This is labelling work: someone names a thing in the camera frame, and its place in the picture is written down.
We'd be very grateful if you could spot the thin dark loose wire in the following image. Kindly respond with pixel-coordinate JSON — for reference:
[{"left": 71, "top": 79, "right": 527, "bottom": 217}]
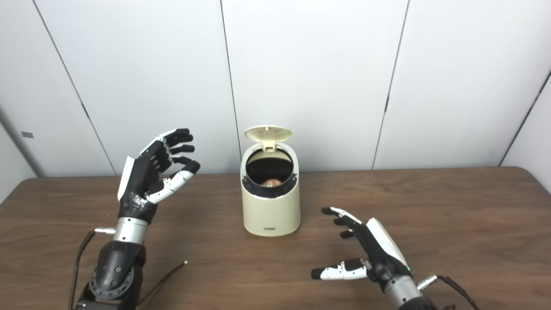
[{"left": 138, "top": 260, "right": 189, "bottom": 306}]

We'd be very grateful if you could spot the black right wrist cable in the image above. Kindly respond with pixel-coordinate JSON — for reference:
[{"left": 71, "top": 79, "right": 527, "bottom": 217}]
[{"left": 417, "top": 275, "right": 480, "bottom": 310}]

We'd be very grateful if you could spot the cream round bin lid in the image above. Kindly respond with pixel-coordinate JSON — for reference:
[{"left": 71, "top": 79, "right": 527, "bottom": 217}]
[{"left": 244, "top": 125, "right": 292, "bottom": 152}]

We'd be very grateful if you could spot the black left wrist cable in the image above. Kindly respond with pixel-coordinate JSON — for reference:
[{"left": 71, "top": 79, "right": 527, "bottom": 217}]
[{"left": 68, "top": 228, "right": 116, "bottom": 310}]

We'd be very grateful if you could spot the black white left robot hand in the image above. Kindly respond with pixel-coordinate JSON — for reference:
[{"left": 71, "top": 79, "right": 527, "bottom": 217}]
[{"left": 117, "top": 128, "right": 201, "bottom": 224}]

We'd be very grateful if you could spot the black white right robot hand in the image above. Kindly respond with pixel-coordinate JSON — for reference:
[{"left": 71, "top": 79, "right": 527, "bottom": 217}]
[{"left": 311, "top": 207, "right": 412, "bottom": 293}]

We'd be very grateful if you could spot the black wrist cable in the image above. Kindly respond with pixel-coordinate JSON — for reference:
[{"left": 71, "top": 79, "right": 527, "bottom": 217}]
[
  {"left": 68, "top": 228, "right": 116, "bottom": 310},
  {"left": 417, "top": 275, "right": 480, "bottom": 310}
]

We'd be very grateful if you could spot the cream-colored round bin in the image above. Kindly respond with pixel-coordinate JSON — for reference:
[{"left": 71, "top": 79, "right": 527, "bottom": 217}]
[{"left": 240, "top": 142, "right": 301, "bottom": 237}]

